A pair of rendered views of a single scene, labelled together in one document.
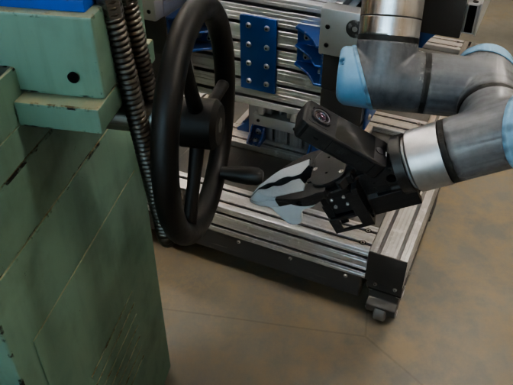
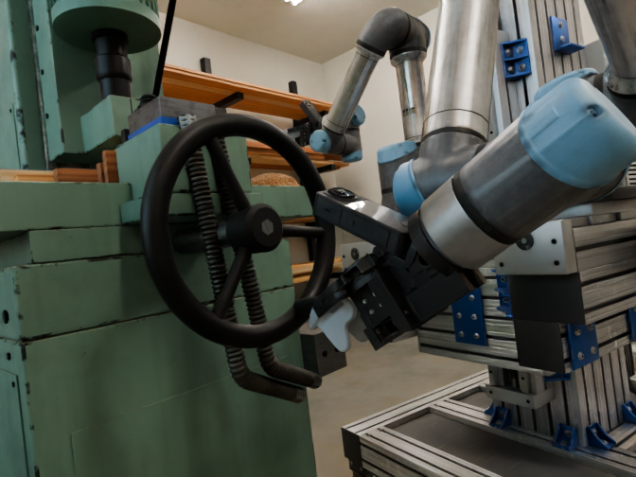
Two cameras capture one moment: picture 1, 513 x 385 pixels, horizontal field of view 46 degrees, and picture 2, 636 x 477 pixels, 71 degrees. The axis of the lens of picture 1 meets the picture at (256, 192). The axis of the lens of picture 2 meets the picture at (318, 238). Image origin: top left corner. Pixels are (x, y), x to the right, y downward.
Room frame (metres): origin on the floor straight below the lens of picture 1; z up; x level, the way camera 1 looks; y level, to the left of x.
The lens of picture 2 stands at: (0.18, -0.30, 0.78)
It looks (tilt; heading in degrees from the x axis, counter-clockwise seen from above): 1 degrees up; 33
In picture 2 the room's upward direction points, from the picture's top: 7 degrees counter-clockwise
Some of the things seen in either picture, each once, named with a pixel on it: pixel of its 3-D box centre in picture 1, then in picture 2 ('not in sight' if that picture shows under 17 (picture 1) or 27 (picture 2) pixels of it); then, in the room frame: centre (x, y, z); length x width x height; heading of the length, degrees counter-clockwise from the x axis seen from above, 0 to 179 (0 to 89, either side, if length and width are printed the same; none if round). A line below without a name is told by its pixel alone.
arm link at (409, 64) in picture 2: not in sight; (413, 101); (1.56, 0.16, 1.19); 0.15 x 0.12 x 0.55; 170
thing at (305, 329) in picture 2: not in sight; (309, 348); (0.91, 0.21, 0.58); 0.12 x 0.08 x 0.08; 79
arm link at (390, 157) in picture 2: not in sight; (398, 165); (1.43, 0.19, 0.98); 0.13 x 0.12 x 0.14; 170
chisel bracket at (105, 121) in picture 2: not in sight; (116, 132); (0.68, 0.42, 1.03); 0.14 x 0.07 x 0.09; 79
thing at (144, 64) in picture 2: not in sight; (137, 77); (0.86, 0.58, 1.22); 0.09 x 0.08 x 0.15; 79
